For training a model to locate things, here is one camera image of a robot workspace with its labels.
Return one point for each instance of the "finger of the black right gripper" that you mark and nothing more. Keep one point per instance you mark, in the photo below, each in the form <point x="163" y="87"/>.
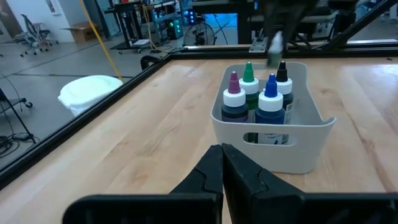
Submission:
<point x="298" y="15"/>
<point x="271" y="15"/>

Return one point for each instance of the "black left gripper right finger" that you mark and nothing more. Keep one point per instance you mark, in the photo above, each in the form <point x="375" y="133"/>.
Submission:
<point x="264" y="205"/>

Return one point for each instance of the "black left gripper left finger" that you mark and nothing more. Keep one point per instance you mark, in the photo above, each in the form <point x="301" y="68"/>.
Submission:
<point x="199" y="205"/>

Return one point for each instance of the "small green coloring bottle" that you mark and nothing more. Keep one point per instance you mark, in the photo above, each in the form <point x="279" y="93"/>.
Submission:
<point x="275" y="46"/>

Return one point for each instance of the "light grey plastic bin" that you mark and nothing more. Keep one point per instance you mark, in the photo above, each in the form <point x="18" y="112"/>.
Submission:
<point x="280" y="158"/>

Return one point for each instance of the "large green-tipped coloring bottle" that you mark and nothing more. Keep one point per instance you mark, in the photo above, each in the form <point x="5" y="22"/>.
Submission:
<point x="248" y="85"/>

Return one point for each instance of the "large blue-tipped coloring bottle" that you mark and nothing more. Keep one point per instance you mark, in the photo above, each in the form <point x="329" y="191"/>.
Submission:
<point x="270" y="102"/>

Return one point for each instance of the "large purple-tipped coloring bottle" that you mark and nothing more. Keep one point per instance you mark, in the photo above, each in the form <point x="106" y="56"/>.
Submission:
<point x="234" y="99"/>

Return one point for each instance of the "blue-lit computer case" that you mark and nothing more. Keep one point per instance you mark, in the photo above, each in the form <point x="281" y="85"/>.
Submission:
<point x="190" y="17"/>

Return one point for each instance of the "green-lit computer case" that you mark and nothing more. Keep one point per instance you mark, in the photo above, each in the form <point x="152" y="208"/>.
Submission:
<point x="174" y="29"/>

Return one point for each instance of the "black standing desk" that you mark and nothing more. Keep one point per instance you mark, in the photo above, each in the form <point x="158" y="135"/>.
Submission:
<point x="127" y="25"/>

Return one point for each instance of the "white lined trash can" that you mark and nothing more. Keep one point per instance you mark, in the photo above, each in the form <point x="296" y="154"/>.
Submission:
<point x="90" y="93"/>

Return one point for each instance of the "brown cardboard box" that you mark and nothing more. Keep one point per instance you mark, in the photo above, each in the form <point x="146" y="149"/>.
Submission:
<point x="82" y="32"/>

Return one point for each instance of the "grey office chair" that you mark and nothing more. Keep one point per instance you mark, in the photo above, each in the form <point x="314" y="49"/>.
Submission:
<point x="35" y="34"/>

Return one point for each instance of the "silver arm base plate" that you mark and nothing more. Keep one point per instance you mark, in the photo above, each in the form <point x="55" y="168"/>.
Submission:
<point x="258" y="46"/>

